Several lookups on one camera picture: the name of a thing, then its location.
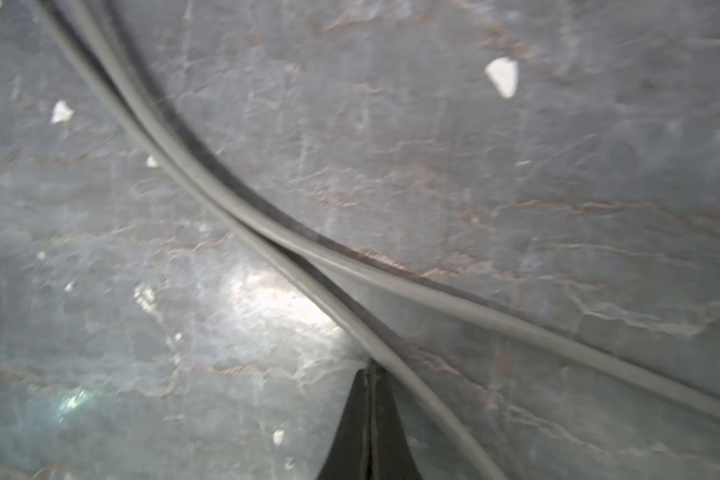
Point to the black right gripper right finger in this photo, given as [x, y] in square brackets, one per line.
[390, 456]

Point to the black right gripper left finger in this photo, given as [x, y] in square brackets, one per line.
[349, 456]

